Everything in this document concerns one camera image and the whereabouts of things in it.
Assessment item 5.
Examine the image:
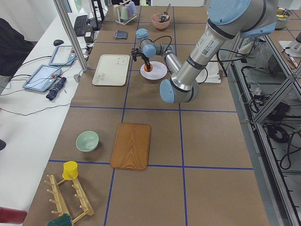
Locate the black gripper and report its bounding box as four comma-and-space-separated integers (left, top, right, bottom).
131, 48, 151, 65

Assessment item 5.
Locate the orange fruit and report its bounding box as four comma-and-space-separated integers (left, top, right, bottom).
144, 64, 153, 72

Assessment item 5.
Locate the white plate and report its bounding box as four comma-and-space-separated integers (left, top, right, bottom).
140, 61, 167, 81

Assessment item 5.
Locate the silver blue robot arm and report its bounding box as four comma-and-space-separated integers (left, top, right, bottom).
131, 0, 278, 103

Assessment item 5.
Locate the cream bear tray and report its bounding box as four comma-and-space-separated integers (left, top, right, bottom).
92, 54, 130, 86

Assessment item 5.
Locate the brown wooden tray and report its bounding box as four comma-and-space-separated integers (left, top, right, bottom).
110, 123, 151, 171

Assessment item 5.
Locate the grey folded cloth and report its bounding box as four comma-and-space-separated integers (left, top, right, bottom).
113, 30, 128, 40

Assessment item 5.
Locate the pink bowl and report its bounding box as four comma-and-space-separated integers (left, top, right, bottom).
151, 13, 171, 30

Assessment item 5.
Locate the metal scoop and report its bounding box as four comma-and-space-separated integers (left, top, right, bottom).
159, 3, 171, 23

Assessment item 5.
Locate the wooden cup stand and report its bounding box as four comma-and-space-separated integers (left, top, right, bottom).
113, 0, 137, 25

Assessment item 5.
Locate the green cup on stand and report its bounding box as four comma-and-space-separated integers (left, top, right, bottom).
120, 7, 128, 21

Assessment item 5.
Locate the purple cup on stand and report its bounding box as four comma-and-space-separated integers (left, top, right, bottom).
125, 1, 136, 16

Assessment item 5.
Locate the black box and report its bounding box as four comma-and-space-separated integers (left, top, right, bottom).
84, 32, 94, 43

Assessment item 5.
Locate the black keyboard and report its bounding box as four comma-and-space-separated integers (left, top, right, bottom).
73, 15, 88, 37

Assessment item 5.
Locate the far teach pendant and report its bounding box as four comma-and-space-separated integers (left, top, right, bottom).
49, 46, 76, 66

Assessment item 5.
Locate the teach pendant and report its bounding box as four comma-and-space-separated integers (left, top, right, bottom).
49, 46, 76, 66
22, 65, 62, 93

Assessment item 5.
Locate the black computer mouse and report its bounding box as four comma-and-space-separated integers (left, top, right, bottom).
53, 39, 64, 46

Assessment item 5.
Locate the folded navy umbrella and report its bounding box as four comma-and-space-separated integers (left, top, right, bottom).
46, 77, 67, 101

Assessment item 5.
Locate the green ceramic bowl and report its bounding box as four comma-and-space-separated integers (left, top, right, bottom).
76, 131, 99, 152

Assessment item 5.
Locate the near teach pendant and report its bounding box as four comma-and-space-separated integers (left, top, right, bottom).
22, 65, 62, 93

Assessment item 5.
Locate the yellow cup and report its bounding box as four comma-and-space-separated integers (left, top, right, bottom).
62, 161, 79, 180

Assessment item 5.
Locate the steel bowl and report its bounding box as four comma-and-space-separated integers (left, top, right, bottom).
275, 7, 292, 30

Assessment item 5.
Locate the wooden cup rack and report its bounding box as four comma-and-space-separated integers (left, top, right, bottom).
44, 174, 95, 226

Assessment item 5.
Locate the dark green cup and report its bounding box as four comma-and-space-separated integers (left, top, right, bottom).
47, 213, 72, 226

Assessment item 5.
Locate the red cylinder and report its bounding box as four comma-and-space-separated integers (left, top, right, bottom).
0, 207, 27, 224

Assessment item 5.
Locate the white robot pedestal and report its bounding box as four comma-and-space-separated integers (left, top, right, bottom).
196, 55, 221, 83

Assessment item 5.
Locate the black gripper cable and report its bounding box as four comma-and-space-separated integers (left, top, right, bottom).
150, 35, 247, 82

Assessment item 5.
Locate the aluminium frame post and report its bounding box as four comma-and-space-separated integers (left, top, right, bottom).
53, 0, 87, 72

